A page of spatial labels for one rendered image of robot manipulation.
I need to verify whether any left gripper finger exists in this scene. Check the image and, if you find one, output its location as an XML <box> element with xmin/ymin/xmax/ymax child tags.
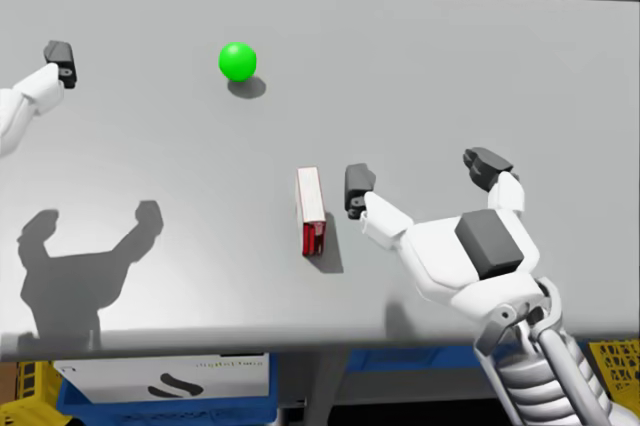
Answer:
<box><xmin>14</xmin><ymin>40</ymin><xmax>79</xmax><ymax>118</ymax></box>

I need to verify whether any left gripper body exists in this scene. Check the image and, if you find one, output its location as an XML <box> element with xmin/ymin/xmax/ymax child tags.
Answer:
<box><xmin>0</xmin><ymin>88</ymin><xmax>44</xmax><ymax>158</ymax></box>

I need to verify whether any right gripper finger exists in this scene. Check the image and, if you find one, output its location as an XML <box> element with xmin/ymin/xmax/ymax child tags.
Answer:
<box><xmin>462</xmin><ymin>146</ymin><xmax>527</xmax><ymax>220</ymax></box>
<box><xmin>344</xmin><ymin>162</ymin><xmax>414</xmax><ymax>252</ymax></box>

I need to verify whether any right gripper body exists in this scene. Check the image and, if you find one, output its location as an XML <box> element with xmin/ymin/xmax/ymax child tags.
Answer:
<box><xmin>399</xmin><ymin>208</ymin><xmax>544</xmax><ymax>318</ymax></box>

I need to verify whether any red and white carton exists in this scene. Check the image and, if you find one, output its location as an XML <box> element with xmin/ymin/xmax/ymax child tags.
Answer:
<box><xmin>295</xmin><ymin>166</ymin><xmax>328</xmax><ymax>259</ymax></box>

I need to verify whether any blue box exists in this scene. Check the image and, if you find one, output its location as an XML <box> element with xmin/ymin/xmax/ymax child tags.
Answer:
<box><xmin>54</xmin><ymin>379</ymin><xmax>279</xmax><ymax>426</ymax></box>
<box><xmin>345</xmin><ymin>346</ymin><xmax>484</xmax><ymax>380</ymax></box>

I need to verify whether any green ball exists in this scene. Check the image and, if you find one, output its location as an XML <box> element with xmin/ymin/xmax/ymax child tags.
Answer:
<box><xmin>218</xmin><ymin>41</ymin><xmax>258</xmax><ymax>83</ymax></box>

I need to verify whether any yellow box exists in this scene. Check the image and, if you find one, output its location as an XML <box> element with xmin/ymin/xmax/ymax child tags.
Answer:
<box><xmin>0</xmin><ymin>359</ymin><xmax>71</xmax><ymax>426</ymax></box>
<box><xmin>583</xmin><ymin>339</ymin><xmax>640</xmax><ymax>397</ymax></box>

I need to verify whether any white box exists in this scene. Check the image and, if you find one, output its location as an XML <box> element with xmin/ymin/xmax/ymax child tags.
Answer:
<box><xmin>52</xmin><ymin>352</ymin><xmax>272</xmax><ymax>405</ymax></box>

